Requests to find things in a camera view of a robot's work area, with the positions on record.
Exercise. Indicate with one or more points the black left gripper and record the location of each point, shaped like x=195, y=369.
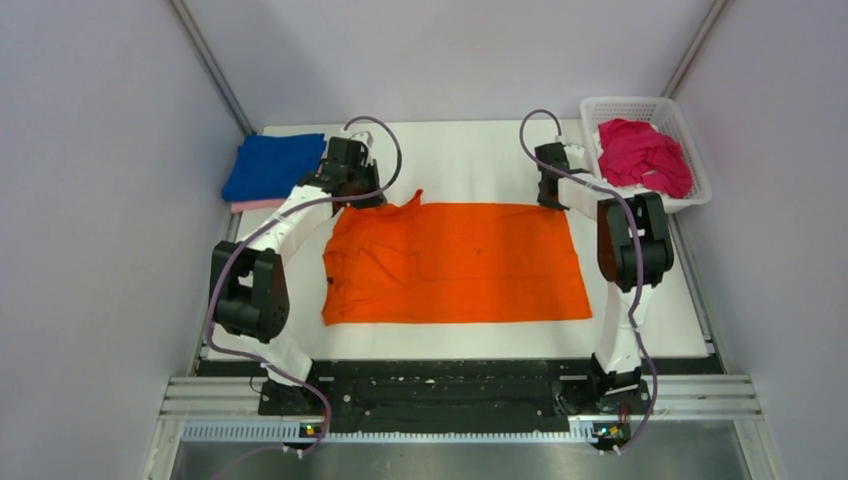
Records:
x=376, y=200

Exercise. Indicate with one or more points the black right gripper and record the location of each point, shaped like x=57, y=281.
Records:
x=543, y=201

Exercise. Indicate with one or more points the orange t-shirt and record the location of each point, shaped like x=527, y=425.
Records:
x=452, y=263

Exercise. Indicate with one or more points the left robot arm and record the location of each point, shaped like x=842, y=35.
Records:
x=249, y=301

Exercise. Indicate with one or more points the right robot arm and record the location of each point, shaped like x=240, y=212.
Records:
x=634, y=252

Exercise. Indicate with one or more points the pink crumpled t-shirt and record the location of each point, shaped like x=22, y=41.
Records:
x=671, y=176

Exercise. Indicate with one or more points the folded blue t-shirt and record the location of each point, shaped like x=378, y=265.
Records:
x=268, y=167

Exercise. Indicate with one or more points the white plastic laundry basket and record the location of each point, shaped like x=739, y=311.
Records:
x=665, y=116

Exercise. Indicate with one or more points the folded light pink t-shirt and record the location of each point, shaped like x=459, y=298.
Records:
x=251, y=205

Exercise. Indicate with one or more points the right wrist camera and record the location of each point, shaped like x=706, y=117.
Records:
x=575, y=154

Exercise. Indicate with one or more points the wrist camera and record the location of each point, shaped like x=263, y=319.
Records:
x=575, y=154
x=364, y=137

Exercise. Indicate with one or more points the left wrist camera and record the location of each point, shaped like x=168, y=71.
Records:
x=364, y=137

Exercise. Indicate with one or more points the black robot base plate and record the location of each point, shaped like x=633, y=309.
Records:
x=467, y=383

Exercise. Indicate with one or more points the aluminium frame rail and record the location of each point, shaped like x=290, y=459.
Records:
x=228, y=409

